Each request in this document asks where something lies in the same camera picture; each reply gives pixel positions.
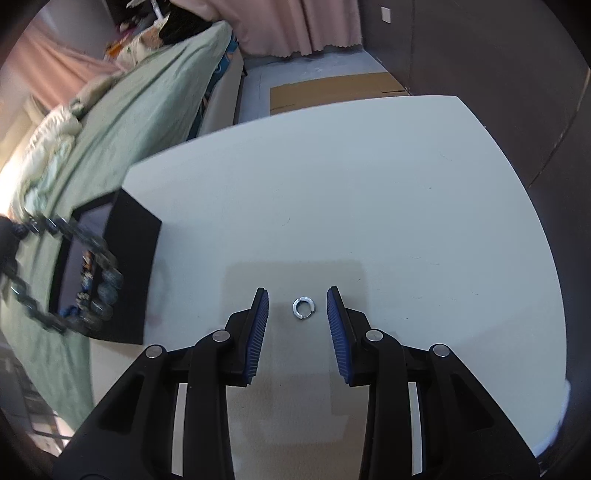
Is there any dark multicolour bead bracelet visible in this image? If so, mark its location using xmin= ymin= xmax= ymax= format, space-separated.
xmin=0 ymin=211 xmax=126 ymax=335

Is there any small silver ring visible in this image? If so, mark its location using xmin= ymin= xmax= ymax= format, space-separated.
xmin=291 ymin=296 xmax=317 ymax=320

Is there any black jewelry box white inside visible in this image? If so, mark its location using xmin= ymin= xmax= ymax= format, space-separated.
xmin=49 ymin=189 xmax=162 ymax=345

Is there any white crumpled duvet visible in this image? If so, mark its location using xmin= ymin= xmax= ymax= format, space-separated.
xmin=8 ymin=105 xmax=82 ymax=221

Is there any white table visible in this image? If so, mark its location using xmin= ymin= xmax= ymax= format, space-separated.
xmin=87 ymin=94 xmax=570 ymax=480

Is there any grey plush pillow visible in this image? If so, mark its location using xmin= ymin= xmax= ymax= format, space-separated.
xmin=74 ymin=73 xmax=122 ymax=107

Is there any pink curtain left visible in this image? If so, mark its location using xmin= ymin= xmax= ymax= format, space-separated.
xmin=9 ymin=19 xmax=121 ymax=110

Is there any pink curtain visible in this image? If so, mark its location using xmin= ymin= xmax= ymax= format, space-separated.
xmin=9 ymin=19 xmax=121 ymax=110
xmin=174 ymin=0 xmax=363 ymax=58

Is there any bed with green blanket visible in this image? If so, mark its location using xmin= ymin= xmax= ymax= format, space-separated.
xmin=1 ymin=21 xmax=232 ymax=429

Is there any patterned cream pillow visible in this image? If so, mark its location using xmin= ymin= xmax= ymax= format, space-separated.
xmin=105 ymin=26 xmax=163 ymax=70

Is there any flattened cardboard sheet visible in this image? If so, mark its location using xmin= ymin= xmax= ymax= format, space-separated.
xmin=270 ymin=72 xmax=408 ymax=115

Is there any black cloth pile on bed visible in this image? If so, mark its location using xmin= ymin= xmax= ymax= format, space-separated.
xmin=158 ymin=5 xmax=212 ymax=45

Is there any pink curtain right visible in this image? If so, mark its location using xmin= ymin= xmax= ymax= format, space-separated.
xmin=174 ymin=0 xmax=363 ymax=58

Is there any white wall socket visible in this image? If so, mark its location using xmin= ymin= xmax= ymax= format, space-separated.
xmin=381 ymin=6 xmax=392 ymax=24

